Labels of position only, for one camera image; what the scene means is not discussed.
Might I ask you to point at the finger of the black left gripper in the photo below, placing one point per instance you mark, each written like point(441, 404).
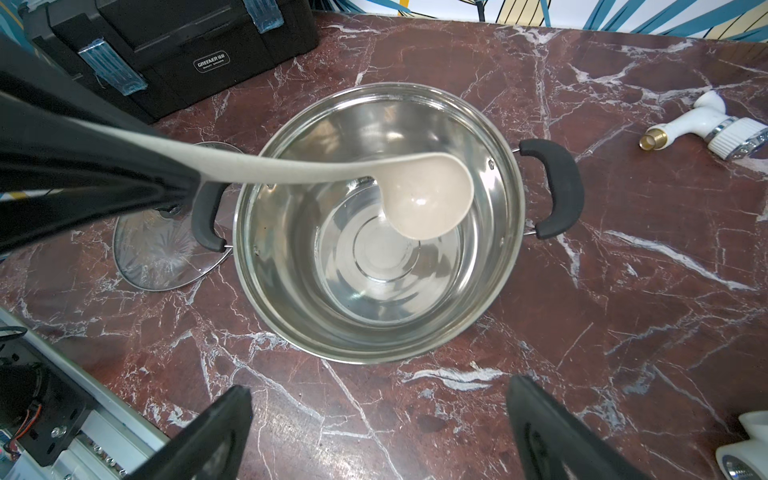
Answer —
point(79, 199)
point(57, 134)

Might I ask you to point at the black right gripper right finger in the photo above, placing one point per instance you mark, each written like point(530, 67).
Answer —
point(553, 444)

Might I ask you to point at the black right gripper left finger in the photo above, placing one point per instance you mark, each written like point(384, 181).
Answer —
point(211, 447)

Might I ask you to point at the stainless steel pot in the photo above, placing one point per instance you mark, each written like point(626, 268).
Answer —
point(325, 270)

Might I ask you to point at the white pipe elbow fitting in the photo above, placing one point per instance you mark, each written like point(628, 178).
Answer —
point(746, 459)

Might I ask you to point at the glass pot lid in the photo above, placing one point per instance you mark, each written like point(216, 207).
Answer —
point(155, 250)

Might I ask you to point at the black plastic toolbox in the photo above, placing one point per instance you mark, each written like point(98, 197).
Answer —
point(152, 58)

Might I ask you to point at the white faucet tap fitting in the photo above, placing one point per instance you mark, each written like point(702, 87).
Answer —
point(728, 137)

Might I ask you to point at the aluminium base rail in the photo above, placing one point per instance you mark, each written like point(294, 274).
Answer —
point(58, 422)

